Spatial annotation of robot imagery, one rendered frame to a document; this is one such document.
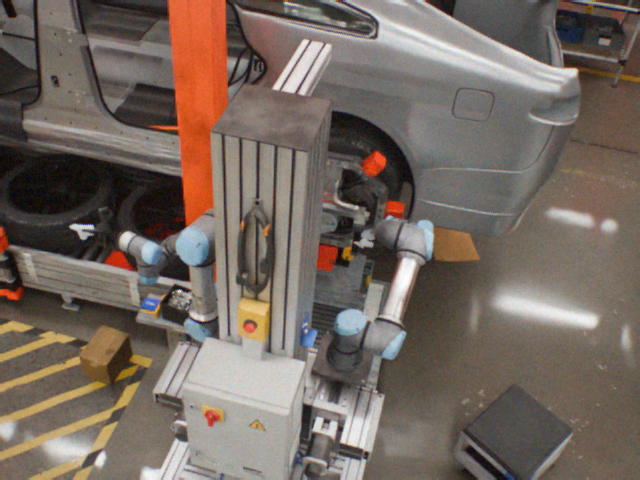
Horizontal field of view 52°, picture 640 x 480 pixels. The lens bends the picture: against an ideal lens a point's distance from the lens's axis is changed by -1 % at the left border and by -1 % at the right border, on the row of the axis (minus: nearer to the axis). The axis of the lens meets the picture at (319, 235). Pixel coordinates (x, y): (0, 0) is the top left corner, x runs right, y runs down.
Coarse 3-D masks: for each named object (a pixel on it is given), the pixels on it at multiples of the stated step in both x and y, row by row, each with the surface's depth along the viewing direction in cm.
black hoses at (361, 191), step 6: (354, 186) 313; (360, 186) 311; (348, 192) 313; (354, 192) 309; (360, 192) 308; (366, 192) 309; (342, 198) 315; (366, 198) 308; (372, 198) 313; (366, 204) 308; (372, 204) 311; (366, 210) 310; (372, 210) 309
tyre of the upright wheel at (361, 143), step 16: (336, 128) 321; (352, 128) 322; (368, 128) 327; (336, 144) 316; (352, 144) 315; (368, 144) 318; (384, 144) 327; (400, 160) 337; (384, 176) 322; (400, 176) 333; (400, 192) 335
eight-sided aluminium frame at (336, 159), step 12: (336, 156) 316; (348, 156) 315; (348, 168) 314; (360, 168) 312; (372, 180) 315; (384, 192) 319; (384, 204) 323; (372, 228) 334; (324, 240) 347; (336, 240) 345; (348, 240) 343; (360, 240) 341
